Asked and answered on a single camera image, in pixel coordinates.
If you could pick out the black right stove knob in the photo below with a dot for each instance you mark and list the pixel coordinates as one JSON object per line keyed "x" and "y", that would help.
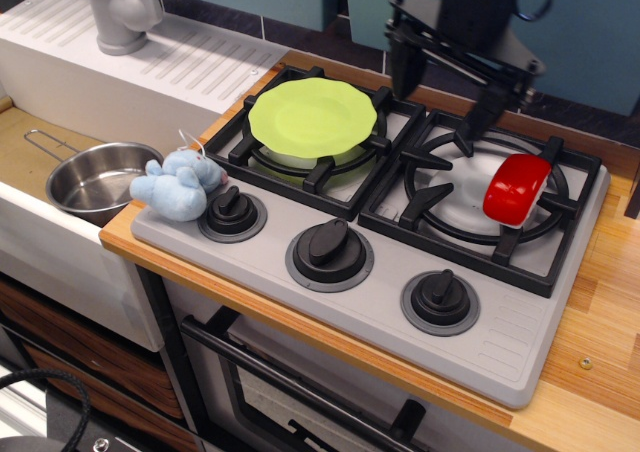
{"x": 440, "y": 303}

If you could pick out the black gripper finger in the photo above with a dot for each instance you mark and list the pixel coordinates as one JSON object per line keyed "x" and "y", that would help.
{"x": 493, "y": 101}
{"x": 407, "y": 66}

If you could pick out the black burner grate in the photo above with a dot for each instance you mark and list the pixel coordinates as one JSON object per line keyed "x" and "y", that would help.
{"x": 432, "y": 199}
{"x": 338, "y": 184}

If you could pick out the black middle stove knob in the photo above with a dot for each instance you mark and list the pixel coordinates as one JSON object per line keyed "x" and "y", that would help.
{"x": 329, "y": 258}

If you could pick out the grey toy faucet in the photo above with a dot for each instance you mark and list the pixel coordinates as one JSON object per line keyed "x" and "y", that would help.
{"x": 122, "y": 25}

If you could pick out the red salmon sushi toy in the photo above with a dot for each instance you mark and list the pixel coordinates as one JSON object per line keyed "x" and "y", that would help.
{"x": 515, "y": 189}

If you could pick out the black oven door handle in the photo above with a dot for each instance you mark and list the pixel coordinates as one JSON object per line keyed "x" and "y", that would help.
{"x": 213, "y": 336}

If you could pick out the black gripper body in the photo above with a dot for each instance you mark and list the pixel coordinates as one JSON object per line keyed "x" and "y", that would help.
{"x": 471, "y": 38}

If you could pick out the black left burner grate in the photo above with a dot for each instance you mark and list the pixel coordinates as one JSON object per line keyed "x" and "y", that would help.
{"x": 338, "y": 184}

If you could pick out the black right burner grate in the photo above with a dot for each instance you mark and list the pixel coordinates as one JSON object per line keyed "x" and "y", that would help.
{"x": 432, "y": 199}

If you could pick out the white toy sink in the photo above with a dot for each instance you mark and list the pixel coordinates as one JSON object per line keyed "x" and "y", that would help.
{"x": 59, "y": 91}

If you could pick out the green plastic plate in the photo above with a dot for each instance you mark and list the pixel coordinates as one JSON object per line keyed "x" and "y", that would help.
{"x": 312, "y": 118}

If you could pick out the black left stove knob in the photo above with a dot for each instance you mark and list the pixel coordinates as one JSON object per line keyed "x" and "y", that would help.
{"x": 232, "y": 217}

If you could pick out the blue plush toy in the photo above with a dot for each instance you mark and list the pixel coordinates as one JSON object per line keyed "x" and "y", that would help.
{"x": 177, "y": 189}

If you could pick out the stainless steel pot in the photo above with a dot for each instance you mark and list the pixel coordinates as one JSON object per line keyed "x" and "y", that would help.
{"x": 93, "y": 184}

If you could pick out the wooden drawer front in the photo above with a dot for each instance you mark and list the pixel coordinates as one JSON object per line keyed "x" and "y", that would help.
{"x": 128, "y": 385}

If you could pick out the black stove knob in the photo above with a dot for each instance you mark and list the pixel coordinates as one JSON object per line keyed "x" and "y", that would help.
{"x": 440, "y": 303}
{"x": 232, "y": 217}
{"x": 329, "y": 258}

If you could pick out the grey toy stove top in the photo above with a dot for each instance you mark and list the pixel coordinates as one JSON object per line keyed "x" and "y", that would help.
{"x": 500, "y": 357}

